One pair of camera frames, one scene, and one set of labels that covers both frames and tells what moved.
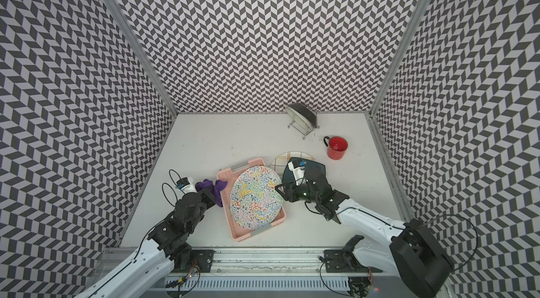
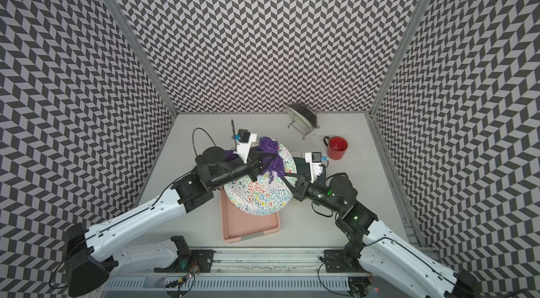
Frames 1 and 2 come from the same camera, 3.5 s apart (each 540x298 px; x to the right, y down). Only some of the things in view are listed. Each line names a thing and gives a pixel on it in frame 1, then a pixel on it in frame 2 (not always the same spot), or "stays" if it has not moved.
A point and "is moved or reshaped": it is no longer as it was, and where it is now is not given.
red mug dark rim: (336, 147) stays
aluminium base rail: (254, 274) stays
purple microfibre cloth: (218, 186) is moved or reshaped
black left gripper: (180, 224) → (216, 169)
